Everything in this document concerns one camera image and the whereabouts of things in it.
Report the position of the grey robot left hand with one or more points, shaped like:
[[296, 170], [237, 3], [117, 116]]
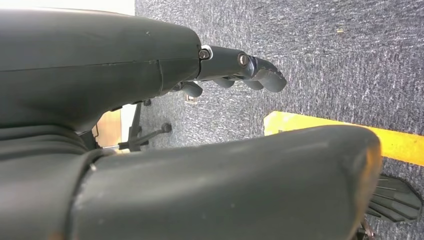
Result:
[[82, 49]]

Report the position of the floor socket with white plug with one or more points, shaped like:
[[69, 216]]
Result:
[[191, 100]]

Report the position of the yellow floor tape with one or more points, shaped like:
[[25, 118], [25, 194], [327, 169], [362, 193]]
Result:
[[404, 149]]

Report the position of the black metal leg frame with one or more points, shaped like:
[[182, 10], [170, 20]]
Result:
[[166, 127]]

